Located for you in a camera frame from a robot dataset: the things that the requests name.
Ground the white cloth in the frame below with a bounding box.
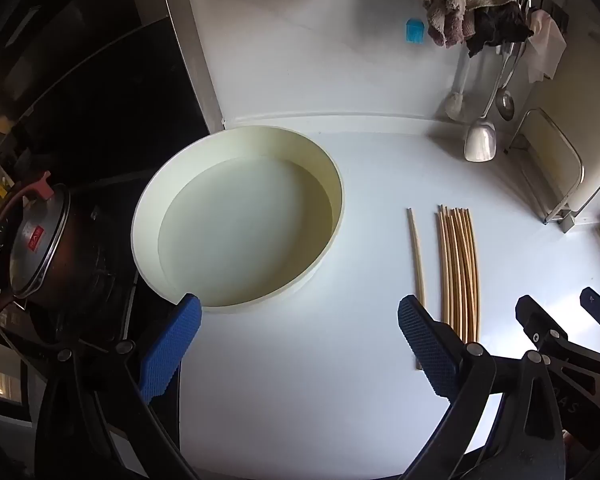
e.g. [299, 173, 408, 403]
[522, 10, 567, 83]

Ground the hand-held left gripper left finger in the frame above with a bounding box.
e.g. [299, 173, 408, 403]
[35, 292, 203, 480]

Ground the white dish brush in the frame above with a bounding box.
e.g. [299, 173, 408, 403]
[445, 50, 473, 122]

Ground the dark cooking pot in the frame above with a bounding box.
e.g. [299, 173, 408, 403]
[0, 185, 131, 328]

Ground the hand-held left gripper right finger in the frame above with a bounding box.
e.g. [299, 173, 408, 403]
[397, 294, 566, 480]

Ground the metal wire rack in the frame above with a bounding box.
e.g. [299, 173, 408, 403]
[504, 107, 593, 233]

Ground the dark cloth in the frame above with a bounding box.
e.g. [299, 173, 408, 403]
[465, 2, 536, 58]

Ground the black range hood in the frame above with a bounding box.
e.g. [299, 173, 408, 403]
[0, 0, 221, 181]

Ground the white round basin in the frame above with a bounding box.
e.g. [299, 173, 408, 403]
[131, 126, 346, 315]

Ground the beige board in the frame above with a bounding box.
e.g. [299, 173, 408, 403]
[527, 114, 582, 202]

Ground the bundle of wooden chopsticks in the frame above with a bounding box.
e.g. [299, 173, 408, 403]
[435, 204, 482, 343]

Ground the steel spatula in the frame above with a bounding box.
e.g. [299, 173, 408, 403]
[463, 42, 528, 163]

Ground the steel ladle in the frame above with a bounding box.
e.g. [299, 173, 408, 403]
[495, 42, 528, 121]

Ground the grey brown rag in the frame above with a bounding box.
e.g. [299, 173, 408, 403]
[414, 0, 511, 48]

